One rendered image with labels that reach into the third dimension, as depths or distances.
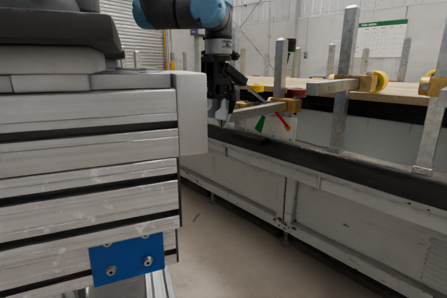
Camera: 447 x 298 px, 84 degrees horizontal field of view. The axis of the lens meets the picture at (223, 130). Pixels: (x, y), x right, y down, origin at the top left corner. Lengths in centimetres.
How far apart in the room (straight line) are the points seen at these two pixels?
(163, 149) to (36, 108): 12
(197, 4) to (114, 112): 39
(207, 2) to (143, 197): 43
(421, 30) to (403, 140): 707
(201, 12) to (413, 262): 120
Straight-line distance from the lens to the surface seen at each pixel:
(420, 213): 99
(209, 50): 71
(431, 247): 128
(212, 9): 59
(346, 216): 134
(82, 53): 26
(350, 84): 83
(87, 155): 27
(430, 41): 809
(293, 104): 99
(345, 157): 94
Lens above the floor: 100
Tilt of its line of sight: 15 degrees down
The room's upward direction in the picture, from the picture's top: straight up
